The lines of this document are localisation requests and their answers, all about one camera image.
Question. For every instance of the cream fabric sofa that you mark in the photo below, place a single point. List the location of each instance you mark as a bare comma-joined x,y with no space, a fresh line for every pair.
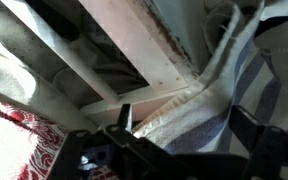
10,73

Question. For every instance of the blue striped white towel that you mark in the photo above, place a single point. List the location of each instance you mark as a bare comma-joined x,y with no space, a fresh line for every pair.
217,100

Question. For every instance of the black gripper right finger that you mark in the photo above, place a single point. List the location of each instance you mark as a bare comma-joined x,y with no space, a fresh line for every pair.
245,128

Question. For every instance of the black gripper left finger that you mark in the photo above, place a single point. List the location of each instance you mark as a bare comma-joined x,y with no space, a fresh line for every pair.
125,116

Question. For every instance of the small white wooden chair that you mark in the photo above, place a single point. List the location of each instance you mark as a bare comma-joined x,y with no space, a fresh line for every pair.
134,50

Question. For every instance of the red patterned fringed blanket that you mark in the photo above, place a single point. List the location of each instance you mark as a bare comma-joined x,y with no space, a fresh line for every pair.
47,140

